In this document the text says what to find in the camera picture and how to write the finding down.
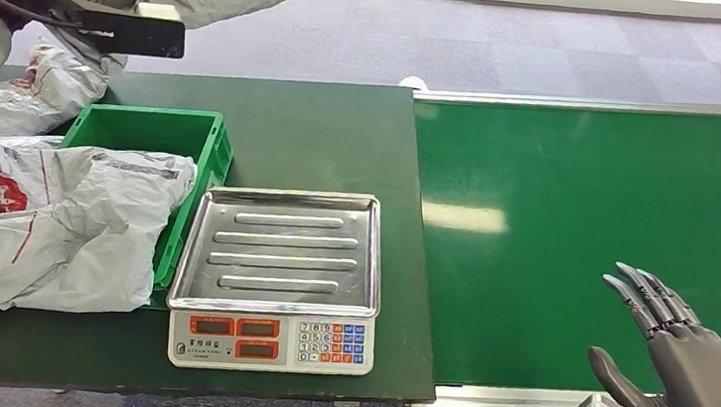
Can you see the green plastic crate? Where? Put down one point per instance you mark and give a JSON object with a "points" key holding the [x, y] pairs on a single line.
{"points": [[143, 131]]}

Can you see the steel weighing pan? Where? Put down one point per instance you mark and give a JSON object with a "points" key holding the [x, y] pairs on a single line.
{"points": [[283, 254]]}

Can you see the aluminium conveyor frame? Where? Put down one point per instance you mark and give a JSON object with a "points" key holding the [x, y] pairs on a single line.
{"points": [[542, 100]]}

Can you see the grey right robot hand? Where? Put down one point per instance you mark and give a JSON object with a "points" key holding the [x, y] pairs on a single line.
{"points": [[694, 379]]}

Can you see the green conveyor belt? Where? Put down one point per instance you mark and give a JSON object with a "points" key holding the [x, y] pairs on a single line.
{"points": [[567, 182]]}

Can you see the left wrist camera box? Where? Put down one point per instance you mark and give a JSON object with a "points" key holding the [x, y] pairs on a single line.
{"points": [[139, 35]]}

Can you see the white electronic scale body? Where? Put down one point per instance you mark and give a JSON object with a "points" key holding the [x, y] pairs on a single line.
{"points": [[320, 350]]}

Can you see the white round end cap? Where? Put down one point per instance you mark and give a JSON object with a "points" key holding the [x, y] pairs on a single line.
{"points": [[413, 83]]}

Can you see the crumpled grey poly mailer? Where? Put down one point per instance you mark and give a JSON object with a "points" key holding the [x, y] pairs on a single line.
{"points": [[33, 98]]}

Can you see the dark green table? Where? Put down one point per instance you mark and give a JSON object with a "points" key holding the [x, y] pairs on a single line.
{"points": [[314, 135]]}

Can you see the grey mailer with red dot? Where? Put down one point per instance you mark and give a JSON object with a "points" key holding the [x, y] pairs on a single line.
{"points": [[63, 266]]}

